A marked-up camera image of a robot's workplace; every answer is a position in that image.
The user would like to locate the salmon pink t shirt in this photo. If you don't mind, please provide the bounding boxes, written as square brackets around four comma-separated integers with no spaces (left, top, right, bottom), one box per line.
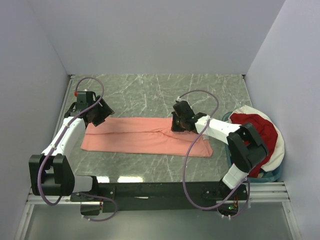
[81,117,197,156]

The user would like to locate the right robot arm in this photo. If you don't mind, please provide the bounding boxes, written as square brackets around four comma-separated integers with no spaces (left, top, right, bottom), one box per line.
[171,100,269,200]

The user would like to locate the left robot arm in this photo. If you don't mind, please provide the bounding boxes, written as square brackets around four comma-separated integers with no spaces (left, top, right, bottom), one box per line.
[28,91,114,201]

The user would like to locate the red t shirt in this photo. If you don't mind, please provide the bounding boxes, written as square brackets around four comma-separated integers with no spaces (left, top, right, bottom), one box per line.
[229,112,279,178]

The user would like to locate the black base crossbar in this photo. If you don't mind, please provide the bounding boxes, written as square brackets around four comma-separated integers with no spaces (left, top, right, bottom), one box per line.
[71,181,248,216]

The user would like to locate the teal rimmed laundry basket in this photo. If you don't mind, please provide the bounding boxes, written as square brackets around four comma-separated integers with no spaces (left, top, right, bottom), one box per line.
[222,112,283,183]

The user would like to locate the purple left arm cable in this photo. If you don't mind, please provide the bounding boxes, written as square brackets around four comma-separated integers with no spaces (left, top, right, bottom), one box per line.
[36,77,118,222]

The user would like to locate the aluminium frame rail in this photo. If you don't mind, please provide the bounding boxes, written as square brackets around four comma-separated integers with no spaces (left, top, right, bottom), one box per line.
[25,182,291,205]

